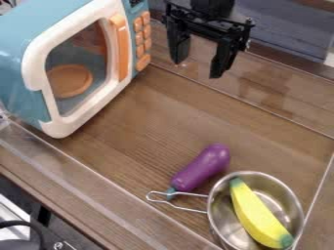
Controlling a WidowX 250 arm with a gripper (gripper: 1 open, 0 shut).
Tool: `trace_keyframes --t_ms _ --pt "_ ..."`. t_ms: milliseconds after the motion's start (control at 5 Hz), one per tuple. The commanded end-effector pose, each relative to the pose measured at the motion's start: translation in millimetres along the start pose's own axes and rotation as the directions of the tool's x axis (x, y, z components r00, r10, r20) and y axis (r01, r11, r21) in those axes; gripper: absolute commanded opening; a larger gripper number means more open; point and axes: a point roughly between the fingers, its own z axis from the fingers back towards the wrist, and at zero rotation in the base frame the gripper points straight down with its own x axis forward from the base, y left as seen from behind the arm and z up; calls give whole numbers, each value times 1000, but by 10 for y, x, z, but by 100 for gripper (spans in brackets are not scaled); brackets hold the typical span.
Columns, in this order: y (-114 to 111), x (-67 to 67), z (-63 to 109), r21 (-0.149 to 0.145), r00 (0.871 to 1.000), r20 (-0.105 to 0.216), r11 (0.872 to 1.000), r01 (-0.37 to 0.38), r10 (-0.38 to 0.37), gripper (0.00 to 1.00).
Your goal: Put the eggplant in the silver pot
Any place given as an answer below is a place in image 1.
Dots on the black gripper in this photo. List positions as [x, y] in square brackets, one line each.
[211, 19]

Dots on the purple toy eggplant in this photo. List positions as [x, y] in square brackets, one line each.
[209, 163]

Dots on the blue toy microwave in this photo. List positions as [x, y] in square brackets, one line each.
[104, 34]

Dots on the orange microwave turntable plate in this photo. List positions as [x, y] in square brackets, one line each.
[70, 80]

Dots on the yellow toy banana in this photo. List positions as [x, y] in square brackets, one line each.
[260, 222]

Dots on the silver pot with wire handle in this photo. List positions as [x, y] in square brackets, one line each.
[217, 206]

